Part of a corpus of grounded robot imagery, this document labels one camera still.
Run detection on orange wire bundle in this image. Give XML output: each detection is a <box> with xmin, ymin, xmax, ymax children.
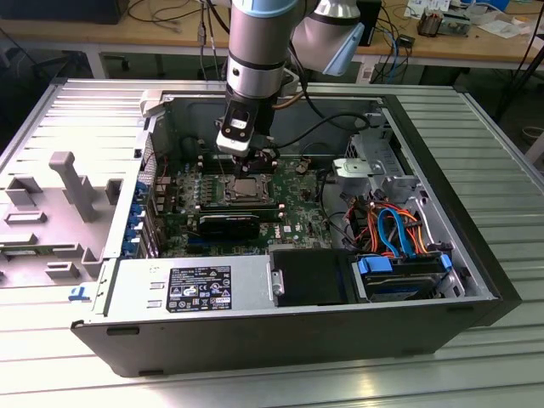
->
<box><xmin>348</xmin><ymin>203</ymin><xmax>430</xmax><ymax>256</ymax></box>

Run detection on blue SATA cable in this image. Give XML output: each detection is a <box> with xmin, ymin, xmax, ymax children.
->
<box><xmin>376</xmin><ymin>207</ymin><xmax>420</xmax><ymax>260</ymax></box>

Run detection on grey hanging cable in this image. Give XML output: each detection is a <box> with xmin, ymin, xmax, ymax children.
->
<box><xmin>195</xmin><ymin>0</ymin><xmax>213</xmax><ymax>82</ymax></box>

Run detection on silver metal drive cage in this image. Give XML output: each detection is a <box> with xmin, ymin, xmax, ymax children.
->
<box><xmin>346</xmin><ymin>110</ymin><xmax>409</xmax><ymax>179</ymax></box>

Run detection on tall black box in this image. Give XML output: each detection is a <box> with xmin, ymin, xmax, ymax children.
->
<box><xmin>359</xmin><ymin>0</ymin><xmax>383</xmax><ymax>47</ymax></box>

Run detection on silver power supply unit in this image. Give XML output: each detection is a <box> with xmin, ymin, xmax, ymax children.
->
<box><xmin>91</xmin><ymin>254</ymin><xmax>273</xmax><ymax>318</ymax></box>

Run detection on black grey PC case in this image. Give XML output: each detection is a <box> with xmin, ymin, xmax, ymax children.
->
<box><xmin>70</xmin><ymin>87</ymin><xmax>523</xmax><ymax>378</ymax></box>

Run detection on black equipment case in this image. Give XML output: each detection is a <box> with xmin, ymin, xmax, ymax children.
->
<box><xmin>0</xmin><ymin>0</ymin><xmax>131</xmax><ymax>26</ymax></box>

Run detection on hard disk blue carrier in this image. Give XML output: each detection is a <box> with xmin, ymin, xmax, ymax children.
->
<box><xmin>350</xmin><ymin>252</ymin><xmax>454</xmax><ymax>303</ymax></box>

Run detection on small transformer device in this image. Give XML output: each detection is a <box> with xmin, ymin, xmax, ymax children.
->
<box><xmin>417</xmin><ymin>10</ymin><xmax>472</xmax><ymax>38</ymax></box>

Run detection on thin blue cable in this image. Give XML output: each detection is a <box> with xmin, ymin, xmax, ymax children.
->
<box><xmin>384</xmin><ymin>25</ymin><xmax>403</xmax><ymax>82</ymax></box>

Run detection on silver metal bracket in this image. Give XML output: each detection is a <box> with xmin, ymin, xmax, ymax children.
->
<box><xmin>331</xmin><ymin>156</ymin><xmax>383</xmax><ymax>192</ymax></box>

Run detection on grey plastic parts rack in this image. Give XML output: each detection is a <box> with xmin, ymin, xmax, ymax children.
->
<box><xmin>0</xmin><ymin>150</ymin><xmax>124</xmax><ymax>290</ymax></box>

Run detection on black graphics card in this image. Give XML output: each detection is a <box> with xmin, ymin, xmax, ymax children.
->
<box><xmin>197</xmin><ymin>212</ymin><xmax>260</xmax><ymax>241</ymax></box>

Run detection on green RAM stick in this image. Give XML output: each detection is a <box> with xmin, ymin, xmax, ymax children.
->
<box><xmin>0</xmin><ymin>247</ymin><xmax>42</xmax><ymax>259</ymax></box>

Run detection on white paper sheets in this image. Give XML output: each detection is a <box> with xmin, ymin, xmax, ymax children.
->
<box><xmin>405</xmin><ymin>0</ymin><xmax>451</xmax><ymax>18</ymax></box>

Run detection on green motherboard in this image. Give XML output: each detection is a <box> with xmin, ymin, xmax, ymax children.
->
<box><xmin>152</xmin><ymin>155</ymin><xmax>341</xmax><ymax>258</ymax></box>

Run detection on metal CPU socket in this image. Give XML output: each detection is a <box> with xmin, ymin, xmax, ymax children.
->
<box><xmin>224</xmin><ymin>173</ymin><xmax>273</xmax><ymax>204</ymax></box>

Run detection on silver CPU green board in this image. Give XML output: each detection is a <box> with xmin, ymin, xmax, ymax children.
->
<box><xmin>232</xmin><ymin>178</ymin><xmax>264</xmax><ymax>200</ymax></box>

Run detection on white paper sheet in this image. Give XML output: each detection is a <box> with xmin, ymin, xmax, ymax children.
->
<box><xmin>478</xmin><ymin>15</ymin><xmax>532</xmax><ymax>40</ymax></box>

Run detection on thick black camera cable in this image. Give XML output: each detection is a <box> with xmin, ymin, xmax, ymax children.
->
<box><xmin>271</xmin><ymin>110</ymin><xmax>373</xmax><ymax>150</ymax></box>

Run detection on wooden desk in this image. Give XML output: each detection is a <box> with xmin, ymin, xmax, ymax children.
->
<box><xmin>0</xmin><ymin>0</ymin><xmax>544</xmax><ymax>71</ymax></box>

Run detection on grey plastic case latch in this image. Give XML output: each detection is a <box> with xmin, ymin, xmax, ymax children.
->
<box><xmin>139</xmin><ymin>89</ymin><xmax>165</xmax><ymax>118</ymax></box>

